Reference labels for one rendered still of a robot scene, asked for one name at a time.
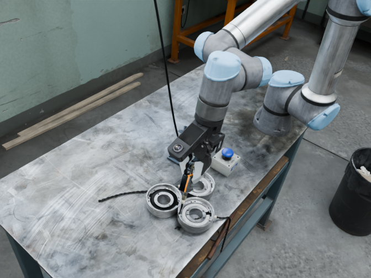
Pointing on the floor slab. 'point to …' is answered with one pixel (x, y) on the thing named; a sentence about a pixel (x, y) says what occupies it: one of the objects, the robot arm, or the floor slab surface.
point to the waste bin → (354, 197)
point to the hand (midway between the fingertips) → (188, 177)
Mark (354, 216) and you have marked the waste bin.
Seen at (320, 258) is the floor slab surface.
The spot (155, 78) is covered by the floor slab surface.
